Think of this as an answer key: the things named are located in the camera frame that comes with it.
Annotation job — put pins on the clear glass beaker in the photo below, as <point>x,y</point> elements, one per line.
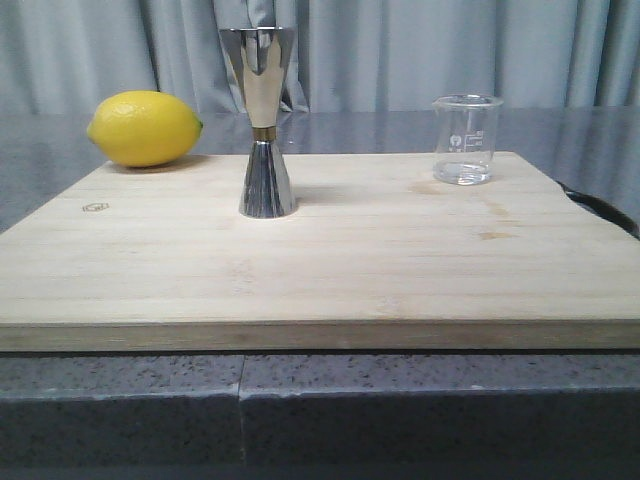
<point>467,131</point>

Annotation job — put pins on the grey curtain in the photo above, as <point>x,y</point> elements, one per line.
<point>60,57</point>

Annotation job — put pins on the silver steel jigger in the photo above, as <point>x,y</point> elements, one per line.
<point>259,58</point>

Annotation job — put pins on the light wooden cutting board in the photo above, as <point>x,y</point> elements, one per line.
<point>377,255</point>

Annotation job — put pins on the yellow lemon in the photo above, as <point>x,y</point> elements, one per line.
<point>143,128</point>

